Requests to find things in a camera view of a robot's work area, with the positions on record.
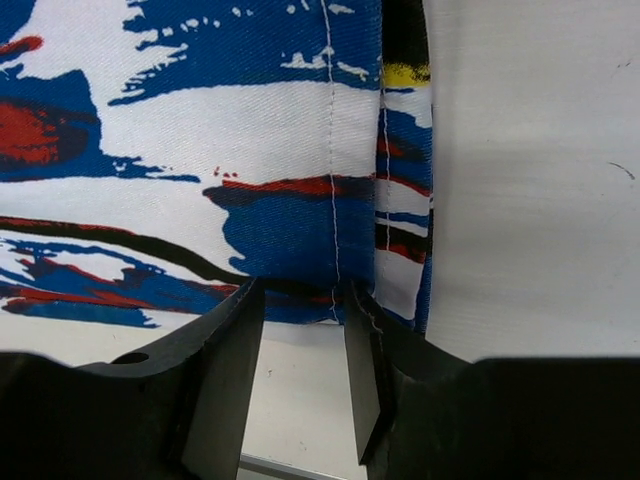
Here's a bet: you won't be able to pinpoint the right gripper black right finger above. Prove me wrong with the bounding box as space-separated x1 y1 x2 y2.
344 285 639 479

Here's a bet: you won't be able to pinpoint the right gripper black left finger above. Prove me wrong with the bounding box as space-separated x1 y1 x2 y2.
1 280 265 479

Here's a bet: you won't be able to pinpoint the aluminium rail frame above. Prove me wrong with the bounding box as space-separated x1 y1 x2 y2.
236 453 341 480

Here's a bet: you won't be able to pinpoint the blue white red patterned trousers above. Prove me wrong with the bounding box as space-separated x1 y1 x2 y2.
1 1 433 332

